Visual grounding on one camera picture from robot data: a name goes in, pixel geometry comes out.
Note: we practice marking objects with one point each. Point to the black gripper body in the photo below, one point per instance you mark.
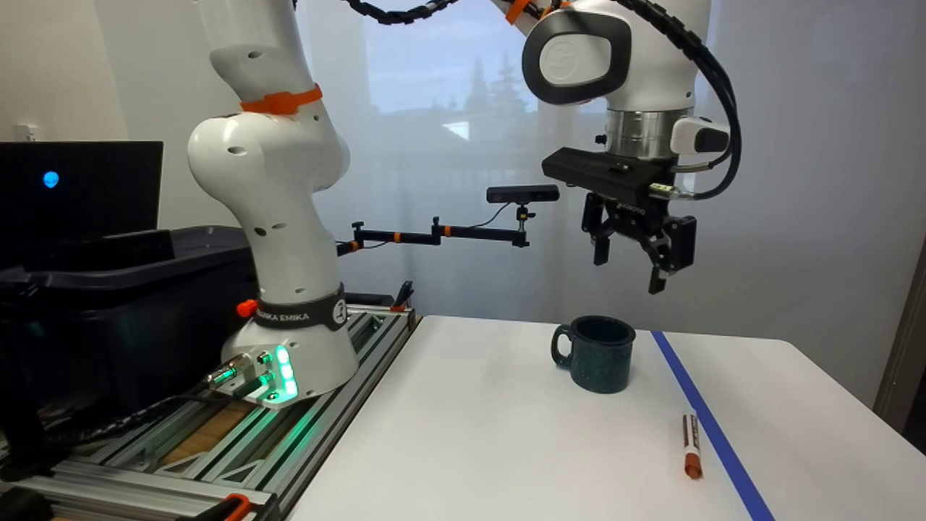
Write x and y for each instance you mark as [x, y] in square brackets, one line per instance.
[632, 221]

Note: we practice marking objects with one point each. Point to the marker with red cap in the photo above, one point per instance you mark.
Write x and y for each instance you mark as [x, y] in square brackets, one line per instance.
[689, 450]

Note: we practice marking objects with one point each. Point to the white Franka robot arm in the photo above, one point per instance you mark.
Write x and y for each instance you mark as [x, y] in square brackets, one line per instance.
[269, 175]

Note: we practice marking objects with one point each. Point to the dark green ceramic mug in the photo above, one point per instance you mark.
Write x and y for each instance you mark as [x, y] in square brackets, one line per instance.
[603, 363]

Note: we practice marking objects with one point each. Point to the long blue tape strip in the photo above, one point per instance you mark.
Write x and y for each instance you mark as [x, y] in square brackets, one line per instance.
[709, 421]

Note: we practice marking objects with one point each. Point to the orange black clamp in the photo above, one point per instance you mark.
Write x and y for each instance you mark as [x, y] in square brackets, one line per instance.
[402, 295]
[239, 508]

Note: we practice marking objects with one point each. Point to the white sheer curtain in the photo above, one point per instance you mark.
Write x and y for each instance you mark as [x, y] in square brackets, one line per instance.
[435, 117]

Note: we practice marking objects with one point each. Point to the large black plastic bin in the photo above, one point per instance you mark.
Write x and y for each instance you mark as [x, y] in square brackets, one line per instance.
[146, 308]

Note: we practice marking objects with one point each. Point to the black computer monitor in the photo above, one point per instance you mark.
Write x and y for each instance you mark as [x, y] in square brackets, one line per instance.
[81, 197]

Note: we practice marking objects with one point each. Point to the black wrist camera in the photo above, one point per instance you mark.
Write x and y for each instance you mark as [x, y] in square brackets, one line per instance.
[608, 175]

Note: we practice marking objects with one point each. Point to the black stereo camera bar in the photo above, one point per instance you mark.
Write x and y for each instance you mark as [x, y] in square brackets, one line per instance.
[522, 194]

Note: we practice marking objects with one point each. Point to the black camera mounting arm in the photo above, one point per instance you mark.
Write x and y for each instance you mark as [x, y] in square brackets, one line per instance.
[435, 231]

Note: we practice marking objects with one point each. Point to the aluminium extrusion base frame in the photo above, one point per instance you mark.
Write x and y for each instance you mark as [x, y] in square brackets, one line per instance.
[291, 443]

